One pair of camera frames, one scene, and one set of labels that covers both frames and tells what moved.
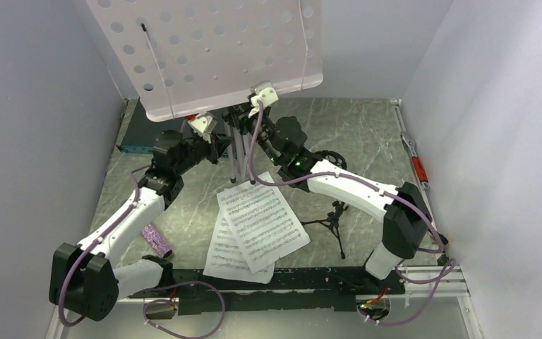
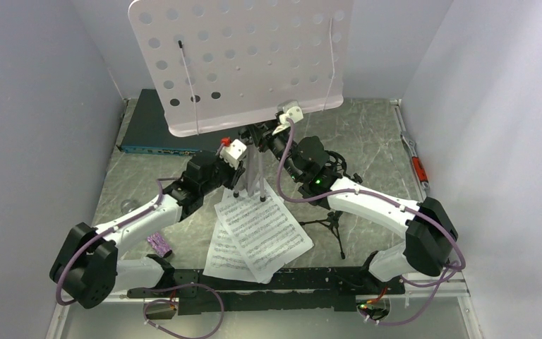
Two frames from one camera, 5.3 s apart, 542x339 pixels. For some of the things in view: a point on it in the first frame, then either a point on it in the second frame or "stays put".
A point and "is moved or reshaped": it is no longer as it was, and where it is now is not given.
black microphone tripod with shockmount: [332, 219] stays put
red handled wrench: [418, 162] stays put
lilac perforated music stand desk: [179, 56] is moved or reshaped
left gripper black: [219, 145] -> [233, 174]
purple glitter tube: [159, 244] stays put
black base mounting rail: [334, 290] stays put
